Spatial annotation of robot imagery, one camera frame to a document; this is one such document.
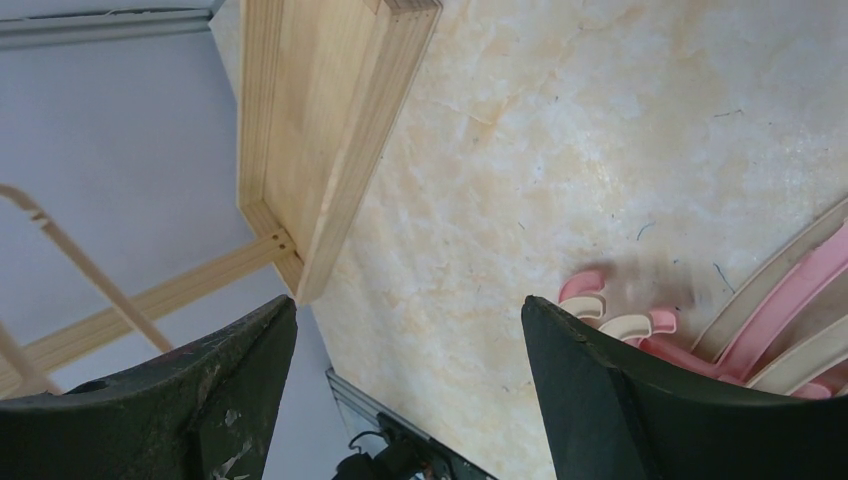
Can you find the pink hanger in pile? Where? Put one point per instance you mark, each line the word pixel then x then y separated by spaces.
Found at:
pixel 762 324

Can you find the black base bar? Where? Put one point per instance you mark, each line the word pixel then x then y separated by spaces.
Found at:
pixel 409 454

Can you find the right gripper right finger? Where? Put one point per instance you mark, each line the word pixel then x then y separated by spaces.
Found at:
pixel 611 411

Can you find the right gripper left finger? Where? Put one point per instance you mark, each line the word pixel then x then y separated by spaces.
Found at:
pixel 206 410

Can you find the beige plastic hanger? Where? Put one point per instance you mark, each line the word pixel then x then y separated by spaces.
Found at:
pixel 33 379

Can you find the beige hanger with left hook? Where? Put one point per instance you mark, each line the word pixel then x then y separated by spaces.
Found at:
pixel 588 306

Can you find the beige hanger pile front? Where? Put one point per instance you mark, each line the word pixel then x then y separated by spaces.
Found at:
pixel 762 285

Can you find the wooden hanger rack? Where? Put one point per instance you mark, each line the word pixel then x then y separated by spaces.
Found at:
pixel 320 87

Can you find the aluminium rail frame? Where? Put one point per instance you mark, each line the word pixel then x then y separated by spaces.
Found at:
pixel 100 26

